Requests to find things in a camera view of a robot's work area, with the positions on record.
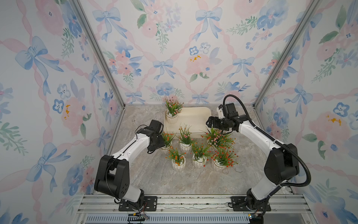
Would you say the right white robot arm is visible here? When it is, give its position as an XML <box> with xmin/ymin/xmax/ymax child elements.
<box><xmin>206</xmin><ymin>115</ymin><xmax>300</xmax><ymax>211</ymax></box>

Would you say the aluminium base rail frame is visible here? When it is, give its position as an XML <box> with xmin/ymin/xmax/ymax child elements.
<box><xmin>73</xmin><ymin>194</ymin><xmax>317</xmax><ymax>224</ymax></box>

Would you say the pink gypsophila pot back middle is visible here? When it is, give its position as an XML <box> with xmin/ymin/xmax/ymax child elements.
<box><xmin>178</xmin><ymin>125</ymin><xmax>194</xmax><ymax>154</ymax></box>

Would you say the large pink gypsophila pot right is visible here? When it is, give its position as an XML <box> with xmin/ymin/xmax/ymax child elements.
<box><xmin>201</xmin><ymin>127</ymin><xmax>235</xmax><ymax>149</ymax></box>

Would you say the pink gypsophila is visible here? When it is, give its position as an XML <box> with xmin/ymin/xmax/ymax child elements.
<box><xmin>165</xmin><ymin>97</ymin><xmax>183</xmax><ymax>124</ymax></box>

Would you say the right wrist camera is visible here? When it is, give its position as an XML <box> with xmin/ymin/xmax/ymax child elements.
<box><xmin>217</xmin><ymin>103</ymin><xmax>239</xmax><ymax>119</ymax></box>

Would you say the red gypsophila pot front right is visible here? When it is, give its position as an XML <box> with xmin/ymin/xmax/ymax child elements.
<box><xmin>211</xmin><ymin>148</ymin><xmax>238</xmax><ymax>172</ymax></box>

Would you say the cream plastic storage box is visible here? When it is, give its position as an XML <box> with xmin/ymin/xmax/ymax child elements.
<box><xmin>163</xmin><ymin>107</ymin><xmax>212</xmax><ymax>139</ymax></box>

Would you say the left aluminium corner post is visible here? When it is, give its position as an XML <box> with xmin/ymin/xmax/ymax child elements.
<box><xmin>69</xmin><ymin>0</ymin><xmax>125</xmax><ymax>109</ymax></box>

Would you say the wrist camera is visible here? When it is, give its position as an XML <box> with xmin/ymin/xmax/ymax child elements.
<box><xmin>149</xmin><ymin>119</ymin><xmax>164</xmax><ymax>134</ymax></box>
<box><xmin>217</xmin><ymin>103</ymin><xmax>239</xmax><ymax>119</ymax></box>

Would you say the aluminium corner post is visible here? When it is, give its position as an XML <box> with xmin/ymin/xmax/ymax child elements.
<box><xmin>252</xmin><ymin>0</ymin><xmax>321</xmax><ymax>110</ymax></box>
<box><xmin>69</xmin><ymin>0</ymin><xmax>125</xmax><ymax>109</ymax></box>

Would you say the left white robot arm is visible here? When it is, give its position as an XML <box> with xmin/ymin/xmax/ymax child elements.
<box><xmin>94</xmin><ymin>129</ymin><xmax>165</xmax><ymax>206</ymax></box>

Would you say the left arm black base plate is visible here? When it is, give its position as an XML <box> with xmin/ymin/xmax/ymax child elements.
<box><xmin>118</xmin><ymin>196</ymin><xmax>158</xmax><ymax>212</ymax></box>

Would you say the orange gypsophila pot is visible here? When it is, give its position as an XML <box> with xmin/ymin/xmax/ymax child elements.
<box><xmin>166</xmin><ymin>147</ymin><xmax>186</xmax><ymax>172</ymax></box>
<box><xmin>192</xmin><ymin>142</ymin><xmax>210</xmax><ymax>169</ymax></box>
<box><xmin>161</xmin><ymin>132</ymin><xmax>175</xmax><ymax>150</ymax></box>

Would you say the right aluminium corner post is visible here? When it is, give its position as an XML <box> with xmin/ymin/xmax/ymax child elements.
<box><xmin>252</xmin><ymin>0</ymin><xmax>321</xmax><ymax>110</ymax></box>

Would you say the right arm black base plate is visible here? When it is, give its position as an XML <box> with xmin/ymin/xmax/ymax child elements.
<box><xmin>228</xmin><ymin>196</ymin><xmax>271</xmax><ymax>212</ymax></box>

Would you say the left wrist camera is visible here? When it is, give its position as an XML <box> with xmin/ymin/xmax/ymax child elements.
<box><xmin>149</xmin><ymin>119</ymin><xmax>164</xmax><ymax>134</ymax></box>

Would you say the black corrugated cable conduit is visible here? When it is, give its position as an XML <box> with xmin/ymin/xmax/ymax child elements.
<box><xmin>222</xmin><ymin>94</ymin><xmax>311</xmax><ymax>188</ymax></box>

